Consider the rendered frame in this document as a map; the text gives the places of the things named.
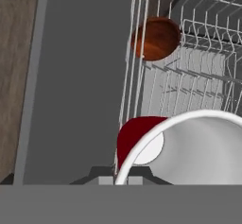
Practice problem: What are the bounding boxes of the dark red cup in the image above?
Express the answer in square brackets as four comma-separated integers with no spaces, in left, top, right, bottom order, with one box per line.
[115,115,170,173]

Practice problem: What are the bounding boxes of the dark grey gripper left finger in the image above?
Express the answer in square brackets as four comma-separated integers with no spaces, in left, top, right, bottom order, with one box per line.
[69,165,115,186]

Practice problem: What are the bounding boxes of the white bowl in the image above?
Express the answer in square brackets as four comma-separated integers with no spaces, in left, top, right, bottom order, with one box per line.
[113,109,242,186]

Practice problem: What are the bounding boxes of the grey dishwasher door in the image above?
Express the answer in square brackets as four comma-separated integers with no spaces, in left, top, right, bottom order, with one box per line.
[12,0,242,186]

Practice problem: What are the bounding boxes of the white wire dishwasher rack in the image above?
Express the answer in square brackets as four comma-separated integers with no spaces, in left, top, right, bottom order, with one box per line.
[117,0,242,176]

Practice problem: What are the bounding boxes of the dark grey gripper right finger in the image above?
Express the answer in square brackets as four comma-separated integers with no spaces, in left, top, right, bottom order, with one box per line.
[127,165,174,186]

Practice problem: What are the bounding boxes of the brown wooden bowl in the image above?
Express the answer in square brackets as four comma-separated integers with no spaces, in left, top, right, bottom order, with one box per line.
[130,16,182,62]

